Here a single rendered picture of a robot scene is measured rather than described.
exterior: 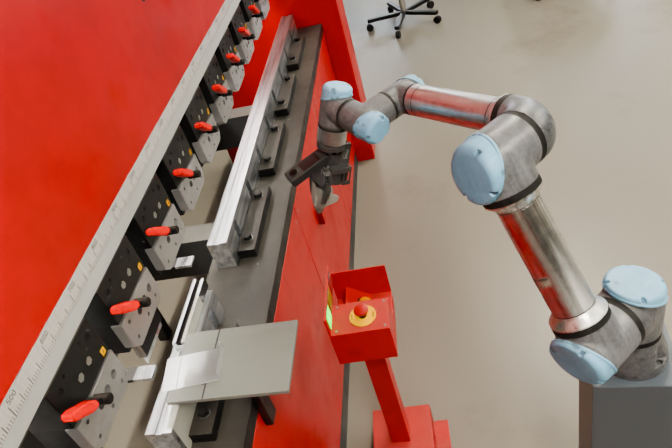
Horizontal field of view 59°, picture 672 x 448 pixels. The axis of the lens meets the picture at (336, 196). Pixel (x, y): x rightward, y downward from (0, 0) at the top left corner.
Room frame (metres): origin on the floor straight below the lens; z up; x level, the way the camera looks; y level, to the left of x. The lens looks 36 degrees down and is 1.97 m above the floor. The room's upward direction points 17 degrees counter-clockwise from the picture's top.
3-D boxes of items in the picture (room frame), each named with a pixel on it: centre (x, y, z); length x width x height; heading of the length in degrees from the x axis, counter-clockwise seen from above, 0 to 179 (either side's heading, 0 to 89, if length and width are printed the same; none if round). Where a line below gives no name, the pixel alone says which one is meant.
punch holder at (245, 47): (2.04, 0.18, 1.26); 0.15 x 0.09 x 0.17; 167
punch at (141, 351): (0.90, 0.45, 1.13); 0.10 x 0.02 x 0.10; 167
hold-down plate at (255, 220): (1.48, 0.26, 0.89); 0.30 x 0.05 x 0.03; 167
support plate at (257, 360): (0.87, 0.31, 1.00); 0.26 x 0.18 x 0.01; 77
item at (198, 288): (1.06, 0.42, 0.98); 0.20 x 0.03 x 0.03; 167
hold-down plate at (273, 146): (1.86, 0.17, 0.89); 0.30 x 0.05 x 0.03; 167
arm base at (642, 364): (0.75, -0.52, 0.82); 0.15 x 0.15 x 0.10
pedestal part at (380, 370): (1.13, 0.03, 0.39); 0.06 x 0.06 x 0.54; 78
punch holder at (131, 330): (0.88, 0.46, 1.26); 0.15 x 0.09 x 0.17; 167
